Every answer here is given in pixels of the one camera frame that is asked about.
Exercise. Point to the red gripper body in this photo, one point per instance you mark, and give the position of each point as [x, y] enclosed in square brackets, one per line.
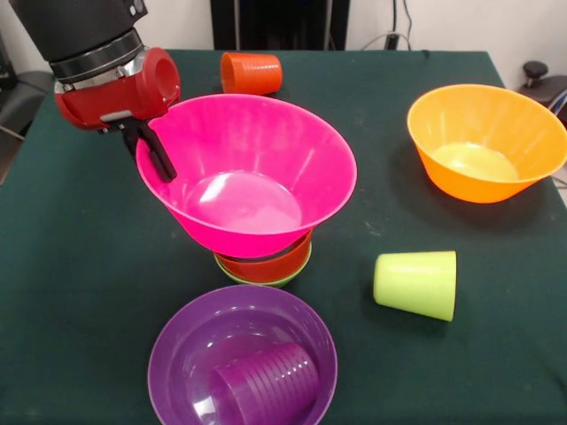
[115, 99]

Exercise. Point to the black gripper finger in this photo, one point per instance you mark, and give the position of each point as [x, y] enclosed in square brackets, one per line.
[160, 161]
[131, 141]

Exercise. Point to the pink plastic bowl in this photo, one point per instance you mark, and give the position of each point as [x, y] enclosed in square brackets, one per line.
[248, 239]

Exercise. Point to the orange plastic cup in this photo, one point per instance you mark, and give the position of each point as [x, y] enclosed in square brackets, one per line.
[252, 73]

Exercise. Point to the orange plastic bowl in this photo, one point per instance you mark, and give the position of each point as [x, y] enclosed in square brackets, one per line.
[266, 268]

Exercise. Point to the green plastic bowl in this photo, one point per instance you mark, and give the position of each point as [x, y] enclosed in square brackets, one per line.
[288, 280]

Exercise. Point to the purple plastic bowl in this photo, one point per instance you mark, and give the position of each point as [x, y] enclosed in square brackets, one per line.
[186, 341]

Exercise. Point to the purple plastic cup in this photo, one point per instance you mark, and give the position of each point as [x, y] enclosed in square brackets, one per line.
[266, 385]

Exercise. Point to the lime green plastic cup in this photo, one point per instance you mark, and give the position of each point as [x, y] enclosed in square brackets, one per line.
[416, 283]

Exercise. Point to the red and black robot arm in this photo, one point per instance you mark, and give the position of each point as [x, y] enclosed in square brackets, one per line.
[75, 31]

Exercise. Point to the grey chair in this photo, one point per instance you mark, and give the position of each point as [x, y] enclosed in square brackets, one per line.
[22, 106]

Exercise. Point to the black power plug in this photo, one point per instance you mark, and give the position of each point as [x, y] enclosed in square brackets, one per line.
[391, 40]

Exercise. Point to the yellow plastic bowl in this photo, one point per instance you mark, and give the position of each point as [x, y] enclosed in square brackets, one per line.
[469, 186]

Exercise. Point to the dark green tablecloth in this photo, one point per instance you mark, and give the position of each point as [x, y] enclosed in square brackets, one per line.
[443, 376]

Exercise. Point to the black chair armrest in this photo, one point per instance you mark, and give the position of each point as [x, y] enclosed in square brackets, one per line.
[536, 71]

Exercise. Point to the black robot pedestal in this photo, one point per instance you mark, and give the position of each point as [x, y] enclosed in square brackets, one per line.
[283, 22]

